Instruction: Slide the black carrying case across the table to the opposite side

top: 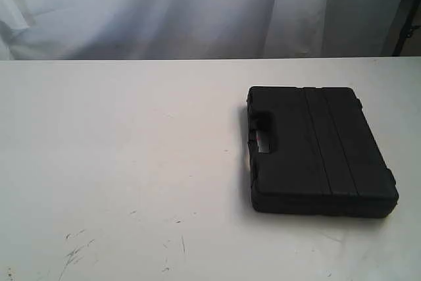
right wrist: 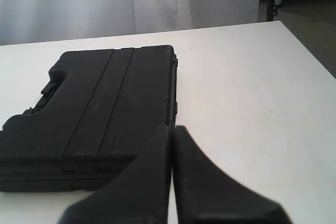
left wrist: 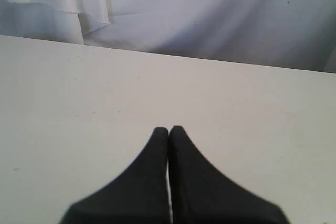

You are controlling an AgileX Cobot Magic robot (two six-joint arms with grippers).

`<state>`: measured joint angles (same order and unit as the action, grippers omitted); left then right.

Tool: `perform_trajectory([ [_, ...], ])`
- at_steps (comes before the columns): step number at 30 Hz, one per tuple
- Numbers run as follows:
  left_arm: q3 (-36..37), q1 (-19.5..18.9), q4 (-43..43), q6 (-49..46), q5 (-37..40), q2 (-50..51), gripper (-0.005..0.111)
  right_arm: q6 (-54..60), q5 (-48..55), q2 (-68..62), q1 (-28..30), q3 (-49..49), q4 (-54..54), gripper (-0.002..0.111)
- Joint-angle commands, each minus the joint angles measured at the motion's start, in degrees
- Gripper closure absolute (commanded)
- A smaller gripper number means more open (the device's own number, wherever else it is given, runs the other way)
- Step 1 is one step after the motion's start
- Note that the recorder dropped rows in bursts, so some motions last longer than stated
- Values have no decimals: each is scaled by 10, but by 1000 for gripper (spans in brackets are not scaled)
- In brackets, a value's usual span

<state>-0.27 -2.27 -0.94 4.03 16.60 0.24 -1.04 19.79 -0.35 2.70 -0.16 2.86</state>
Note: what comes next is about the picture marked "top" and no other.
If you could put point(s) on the black plastic tool case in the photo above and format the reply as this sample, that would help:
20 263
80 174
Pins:
312 152

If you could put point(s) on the white cloth backdrop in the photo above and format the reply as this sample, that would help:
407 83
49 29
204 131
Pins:
193 29

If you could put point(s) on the black metal stand pole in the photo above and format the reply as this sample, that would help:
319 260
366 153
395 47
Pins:
408 40

